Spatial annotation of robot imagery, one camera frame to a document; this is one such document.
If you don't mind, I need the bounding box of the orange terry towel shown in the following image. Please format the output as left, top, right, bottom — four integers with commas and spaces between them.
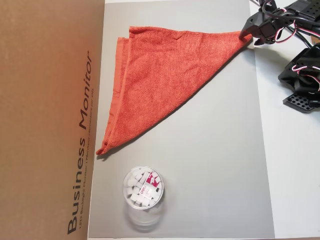
95, 25, 253, 156

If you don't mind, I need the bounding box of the grey table mat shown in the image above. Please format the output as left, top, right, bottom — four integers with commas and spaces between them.
87, 0, 276, 239

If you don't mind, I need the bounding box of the red white label card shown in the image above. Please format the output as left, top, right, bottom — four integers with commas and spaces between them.
138, 172, 163, 201

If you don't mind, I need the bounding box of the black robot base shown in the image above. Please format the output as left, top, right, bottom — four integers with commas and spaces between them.
276, 43, 320, 115

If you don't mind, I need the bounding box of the brown cardboard monitor box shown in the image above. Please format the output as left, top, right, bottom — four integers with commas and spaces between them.
0, 0, 105, 240

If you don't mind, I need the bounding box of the clear plastic jar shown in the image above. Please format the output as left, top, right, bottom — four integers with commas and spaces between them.
121, 165, 169, 232

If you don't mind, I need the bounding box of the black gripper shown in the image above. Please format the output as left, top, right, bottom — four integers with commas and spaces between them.
239, 12, 281, 47

